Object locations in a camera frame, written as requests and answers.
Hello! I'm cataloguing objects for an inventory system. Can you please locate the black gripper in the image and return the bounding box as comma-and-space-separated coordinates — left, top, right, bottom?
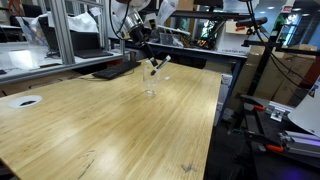
128, 23, 159, 67

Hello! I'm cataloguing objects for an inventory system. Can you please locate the black and white marker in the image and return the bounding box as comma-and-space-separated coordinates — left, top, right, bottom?
150, 55, 172, 77

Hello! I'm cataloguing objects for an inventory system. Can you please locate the clear drinking glass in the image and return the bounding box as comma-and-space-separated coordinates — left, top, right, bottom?
142, 62, 163, 98

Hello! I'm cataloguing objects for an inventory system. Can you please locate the black computer keyboard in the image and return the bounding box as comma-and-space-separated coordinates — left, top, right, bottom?
91, 60, 142, 81

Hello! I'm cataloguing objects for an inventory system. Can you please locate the black laptop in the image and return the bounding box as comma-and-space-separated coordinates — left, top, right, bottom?
38, 16, 114, 60

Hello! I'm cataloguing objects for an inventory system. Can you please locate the white crumpled cloth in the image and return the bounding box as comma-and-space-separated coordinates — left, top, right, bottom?
30, 12, 100, 34

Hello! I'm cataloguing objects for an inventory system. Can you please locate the white storage box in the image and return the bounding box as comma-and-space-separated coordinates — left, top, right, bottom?
214, 21, 255, 55

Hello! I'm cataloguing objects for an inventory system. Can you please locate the large brown cardboard box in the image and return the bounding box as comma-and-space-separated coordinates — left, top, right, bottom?
272, 53, 316, 106

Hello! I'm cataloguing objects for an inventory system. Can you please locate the white curved panel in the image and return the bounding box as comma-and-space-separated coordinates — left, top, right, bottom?
287, 75, 320, 138

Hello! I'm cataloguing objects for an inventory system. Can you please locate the silver aluminium extrusion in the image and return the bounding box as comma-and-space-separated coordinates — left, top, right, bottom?
279, 130, 320, 158

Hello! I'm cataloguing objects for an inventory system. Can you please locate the thin aluminium frame post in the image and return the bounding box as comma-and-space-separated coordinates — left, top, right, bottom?
118, 33, 126, 56

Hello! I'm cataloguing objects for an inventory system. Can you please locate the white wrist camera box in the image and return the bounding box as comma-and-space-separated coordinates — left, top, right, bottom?
144, 12, 158, 31

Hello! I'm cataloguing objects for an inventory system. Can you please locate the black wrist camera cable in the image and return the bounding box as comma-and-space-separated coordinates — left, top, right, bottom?
108, 0, 132, 42

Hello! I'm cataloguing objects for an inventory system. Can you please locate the black stereo camera bar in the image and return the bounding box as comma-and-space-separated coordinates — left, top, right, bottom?
235, 16, 269, 29

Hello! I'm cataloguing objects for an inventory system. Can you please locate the black hanging robot cable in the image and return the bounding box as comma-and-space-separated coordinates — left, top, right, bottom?
246, 0, 303, 89

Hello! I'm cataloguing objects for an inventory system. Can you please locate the black camera stand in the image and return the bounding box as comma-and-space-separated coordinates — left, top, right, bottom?
241, 26, 320, 98

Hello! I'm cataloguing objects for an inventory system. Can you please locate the silver metal bracket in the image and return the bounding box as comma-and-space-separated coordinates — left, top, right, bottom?
265, 101, 295, 123

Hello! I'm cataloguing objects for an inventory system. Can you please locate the white table cable grommet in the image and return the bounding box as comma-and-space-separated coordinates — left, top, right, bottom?
7, 95, 44, 110

